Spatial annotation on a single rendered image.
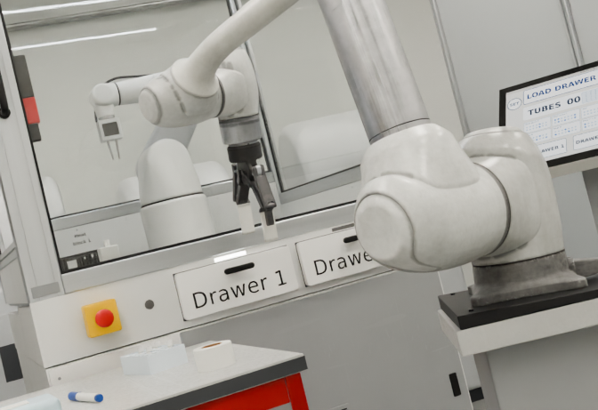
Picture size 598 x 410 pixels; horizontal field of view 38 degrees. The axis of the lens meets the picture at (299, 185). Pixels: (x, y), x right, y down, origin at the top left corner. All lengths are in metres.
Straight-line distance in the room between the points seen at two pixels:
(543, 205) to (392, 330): 0.90
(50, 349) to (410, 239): 1.02
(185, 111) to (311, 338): 0.70
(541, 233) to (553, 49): 2.30
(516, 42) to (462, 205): 2.66
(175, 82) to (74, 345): 0.65
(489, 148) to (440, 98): 4.48
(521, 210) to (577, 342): 0.22
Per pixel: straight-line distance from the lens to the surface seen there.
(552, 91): 2.39
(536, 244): 1.43
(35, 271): 2.00
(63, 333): 2.01
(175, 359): 1.75
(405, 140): 1.28
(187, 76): 1.73
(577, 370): 1.44
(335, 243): 2.17
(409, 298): 2.27
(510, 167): 1.40
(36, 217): 2.01
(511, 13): 3.90
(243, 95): 1.85
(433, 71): 5.91
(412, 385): 2.28
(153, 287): 2.04
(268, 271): 2.10
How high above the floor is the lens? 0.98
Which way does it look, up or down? 2 degrees up
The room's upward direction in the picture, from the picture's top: 14 degrees counter-clockwise
